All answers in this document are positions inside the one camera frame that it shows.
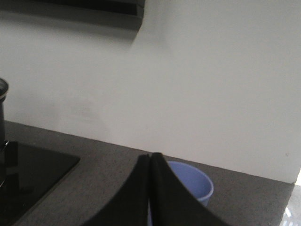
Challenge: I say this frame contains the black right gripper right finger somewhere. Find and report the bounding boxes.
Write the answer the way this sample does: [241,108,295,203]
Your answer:
[150,152,232,226]

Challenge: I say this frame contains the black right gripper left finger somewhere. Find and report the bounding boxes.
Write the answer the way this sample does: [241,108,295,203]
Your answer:
[83,155,150,226]

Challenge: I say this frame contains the light blue plastic cup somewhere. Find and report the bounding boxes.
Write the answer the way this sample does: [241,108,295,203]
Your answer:
[147,161,214,226]

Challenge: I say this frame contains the dark blue cooking pot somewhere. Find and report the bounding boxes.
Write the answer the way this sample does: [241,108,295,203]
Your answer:
[0,78,8,148]

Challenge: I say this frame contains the black glass gas stove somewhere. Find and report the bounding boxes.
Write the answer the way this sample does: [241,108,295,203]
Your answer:
[0,141,80,226]

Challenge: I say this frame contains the dark range hood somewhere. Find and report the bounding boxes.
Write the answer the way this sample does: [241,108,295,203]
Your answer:
[0,0,145,30]

